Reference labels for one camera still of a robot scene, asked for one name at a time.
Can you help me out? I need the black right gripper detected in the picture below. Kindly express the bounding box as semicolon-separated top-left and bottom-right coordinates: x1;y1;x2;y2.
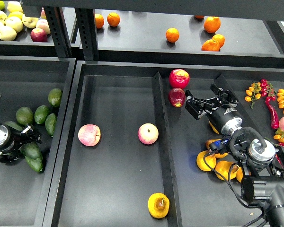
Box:
185;84;243;134

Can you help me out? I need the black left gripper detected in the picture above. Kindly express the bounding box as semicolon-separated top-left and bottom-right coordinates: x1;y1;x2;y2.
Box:
0;124;42;164

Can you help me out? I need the dark green avocado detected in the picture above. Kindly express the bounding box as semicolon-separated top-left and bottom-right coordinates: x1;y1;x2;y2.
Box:
20;142;44;173

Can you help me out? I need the yellow pear with brown spot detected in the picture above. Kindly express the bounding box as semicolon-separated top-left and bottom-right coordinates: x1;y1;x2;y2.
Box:
148;192;170;219

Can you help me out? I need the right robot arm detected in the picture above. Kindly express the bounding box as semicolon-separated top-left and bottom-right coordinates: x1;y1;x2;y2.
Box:
185;84;284;227

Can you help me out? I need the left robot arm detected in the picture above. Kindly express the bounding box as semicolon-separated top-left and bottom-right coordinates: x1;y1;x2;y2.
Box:
0;123;42;163

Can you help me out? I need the dark avocado left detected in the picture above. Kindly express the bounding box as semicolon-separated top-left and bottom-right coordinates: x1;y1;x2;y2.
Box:
4;121;23;131

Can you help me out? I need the yellow pear upper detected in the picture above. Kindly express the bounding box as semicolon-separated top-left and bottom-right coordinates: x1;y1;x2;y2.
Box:
209;122;220;134

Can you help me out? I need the green avocado round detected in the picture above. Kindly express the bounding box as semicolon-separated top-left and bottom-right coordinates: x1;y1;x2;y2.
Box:
16;106;34;125

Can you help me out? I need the green avocado narrow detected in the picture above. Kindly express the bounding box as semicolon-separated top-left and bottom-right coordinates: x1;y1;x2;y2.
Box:
44;113;57;137

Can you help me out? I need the green avocado small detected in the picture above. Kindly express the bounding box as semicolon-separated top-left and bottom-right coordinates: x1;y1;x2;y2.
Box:
34;105;50;124

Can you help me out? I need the yellow pear middle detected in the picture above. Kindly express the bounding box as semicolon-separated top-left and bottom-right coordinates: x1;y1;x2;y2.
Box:
205;139;228;158

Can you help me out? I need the yellow pear left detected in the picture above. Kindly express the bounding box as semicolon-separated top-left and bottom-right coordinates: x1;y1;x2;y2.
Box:
196;150;216;172

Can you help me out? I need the green avocado top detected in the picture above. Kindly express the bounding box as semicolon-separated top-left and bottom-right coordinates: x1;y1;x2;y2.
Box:
48;88;62;107

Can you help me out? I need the yellow pear lower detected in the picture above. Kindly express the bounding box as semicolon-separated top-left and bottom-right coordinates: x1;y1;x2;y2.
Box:
215;160;240;180

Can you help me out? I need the yellow pear right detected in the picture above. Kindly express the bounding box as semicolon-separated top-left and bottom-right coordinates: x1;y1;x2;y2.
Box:
236;167;244;183

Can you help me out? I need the dark red apple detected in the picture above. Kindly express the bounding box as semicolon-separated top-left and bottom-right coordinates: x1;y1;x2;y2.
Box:
168;88;186;107

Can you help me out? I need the bright red apple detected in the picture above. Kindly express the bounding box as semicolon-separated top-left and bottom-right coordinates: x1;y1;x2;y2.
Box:
169;69;190;89

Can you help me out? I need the orange cherry tomato bunch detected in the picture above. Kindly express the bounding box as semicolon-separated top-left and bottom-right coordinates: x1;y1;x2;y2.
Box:
244;82;262;109

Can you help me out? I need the orange front right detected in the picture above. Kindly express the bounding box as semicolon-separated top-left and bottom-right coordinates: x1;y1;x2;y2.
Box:
201;39;220;52

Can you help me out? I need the red cherry tomato bunch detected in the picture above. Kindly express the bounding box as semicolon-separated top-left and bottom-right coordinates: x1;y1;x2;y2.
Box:
260;79;276;102

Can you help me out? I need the orange small right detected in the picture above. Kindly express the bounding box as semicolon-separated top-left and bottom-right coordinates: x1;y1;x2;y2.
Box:
212;34;225;48

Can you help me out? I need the red chili pepper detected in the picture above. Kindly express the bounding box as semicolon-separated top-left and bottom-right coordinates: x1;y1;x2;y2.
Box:
265;98;279;129

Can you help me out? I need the pink apple centre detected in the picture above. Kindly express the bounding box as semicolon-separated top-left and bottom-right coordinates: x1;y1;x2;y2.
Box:
138;123;159;145

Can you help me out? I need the pink apple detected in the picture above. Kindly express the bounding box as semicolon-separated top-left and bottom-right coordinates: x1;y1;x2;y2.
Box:
78;124;101;147
138;123;159;145

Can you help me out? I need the pink apple left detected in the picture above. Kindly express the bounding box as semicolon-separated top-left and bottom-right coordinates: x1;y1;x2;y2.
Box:
78;124;101;147

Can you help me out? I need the orange centre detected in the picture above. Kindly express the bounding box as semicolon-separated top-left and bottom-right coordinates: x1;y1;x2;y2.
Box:
165;27;179;43

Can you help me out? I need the orange large right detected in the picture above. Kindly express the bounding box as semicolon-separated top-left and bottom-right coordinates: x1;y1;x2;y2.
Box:
204;17;221;34

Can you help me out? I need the mixed cherry tomato bunch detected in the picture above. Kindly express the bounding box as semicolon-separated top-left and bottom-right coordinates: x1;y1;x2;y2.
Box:
273;128;284;147

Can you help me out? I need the black upper left tray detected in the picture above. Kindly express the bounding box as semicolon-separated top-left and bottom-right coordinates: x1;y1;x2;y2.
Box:
0;7;79;57

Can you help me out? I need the black centre tray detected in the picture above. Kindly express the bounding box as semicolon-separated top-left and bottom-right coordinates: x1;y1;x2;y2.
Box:
42;60;284;227

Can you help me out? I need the black upper shelf tray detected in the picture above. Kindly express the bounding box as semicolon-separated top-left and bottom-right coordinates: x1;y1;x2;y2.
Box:
97;11;284;69

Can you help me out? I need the red apple on shelf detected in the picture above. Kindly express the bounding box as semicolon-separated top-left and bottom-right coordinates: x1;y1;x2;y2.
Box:
30;28;47;43

